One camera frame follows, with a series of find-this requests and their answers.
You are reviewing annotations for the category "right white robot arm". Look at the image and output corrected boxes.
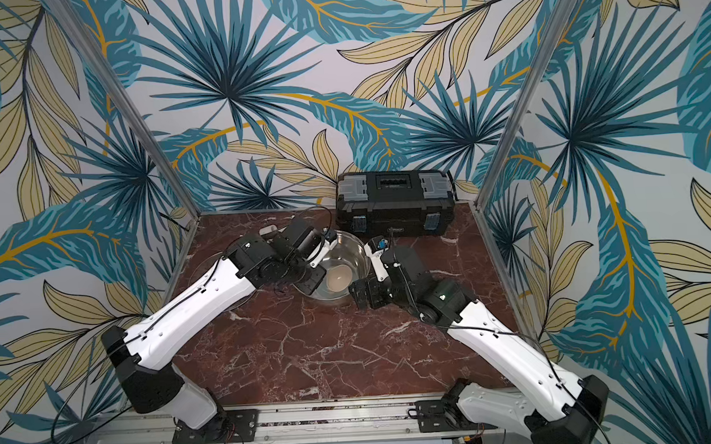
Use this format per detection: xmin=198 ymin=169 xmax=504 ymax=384
xmin=350 ymin=237 xmax=609 ymax=444

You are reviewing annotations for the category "left aluminium frame post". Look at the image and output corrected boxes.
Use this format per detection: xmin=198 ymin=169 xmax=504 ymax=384
xmin=44 ymin=0 xmax=202 ymax=219

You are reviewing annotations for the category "white pipe fitting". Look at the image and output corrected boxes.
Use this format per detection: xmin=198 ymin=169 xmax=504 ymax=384
xmin=259 ymin=225 xmax=279 ymax=238

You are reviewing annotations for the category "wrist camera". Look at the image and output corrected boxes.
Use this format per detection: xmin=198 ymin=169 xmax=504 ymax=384
xmin=365 ymin=236 xmax=393 ymax=284
xmin=306 ymin=227 xmax=338 ymax=269

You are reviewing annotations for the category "aluminium frame post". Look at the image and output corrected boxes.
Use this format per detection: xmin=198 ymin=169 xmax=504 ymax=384
xmin=44 ymin=0 xmax=202 ymax=219
xmin=475 ymin=0 xmax=577 ymax=212

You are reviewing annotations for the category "right aluminium frame post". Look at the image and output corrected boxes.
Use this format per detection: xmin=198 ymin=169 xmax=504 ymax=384
xmin=475 ymin=0 xmax=577 ymax=212

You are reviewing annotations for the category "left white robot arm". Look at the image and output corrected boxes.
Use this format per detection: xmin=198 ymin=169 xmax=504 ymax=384
xmin=102 ymin=216 xmax=338 ymax=431

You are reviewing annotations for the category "beige plastic ladle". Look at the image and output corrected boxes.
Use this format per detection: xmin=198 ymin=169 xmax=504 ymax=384
xmin=314 ymin=248 xmax=357 ymax=300

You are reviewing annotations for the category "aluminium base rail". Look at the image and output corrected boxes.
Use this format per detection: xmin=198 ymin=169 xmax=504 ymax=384
xmin=85 ymin=393 xmax=532 ymax=444

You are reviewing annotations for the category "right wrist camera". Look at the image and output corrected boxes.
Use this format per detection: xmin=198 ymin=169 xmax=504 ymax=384
xmin=365 ymin=236 xmax=393 ymax=284

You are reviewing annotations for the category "glass pot lid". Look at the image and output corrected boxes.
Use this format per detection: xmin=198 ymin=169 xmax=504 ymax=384
xmin=189 ymin=256 xmax=256 ymax=315

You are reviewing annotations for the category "stainless steel pot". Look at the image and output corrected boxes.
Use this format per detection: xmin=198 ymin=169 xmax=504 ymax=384
xmin=295 ymin=230 xmax=371 ymax=306

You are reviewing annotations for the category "black plastic toolbox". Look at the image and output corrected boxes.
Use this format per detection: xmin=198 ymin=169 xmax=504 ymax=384
xmin=335 ymin=169 xmax=457 ymax=237

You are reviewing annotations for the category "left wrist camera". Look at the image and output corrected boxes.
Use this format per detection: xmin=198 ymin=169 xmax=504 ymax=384
xmin=306 ymin=227 xmax=338 ymax=269

